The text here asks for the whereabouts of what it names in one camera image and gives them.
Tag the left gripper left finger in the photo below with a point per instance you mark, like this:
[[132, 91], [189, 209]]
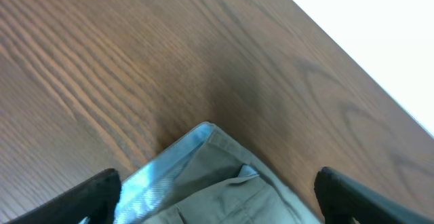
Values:
[[94, 199]]

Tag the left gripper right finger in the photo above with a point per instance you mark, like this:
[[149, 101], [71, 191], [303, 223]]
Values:
[[343, 200]]

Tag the khaki shorts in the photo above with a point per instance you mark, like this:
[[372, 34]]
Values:
[[208, 177]]

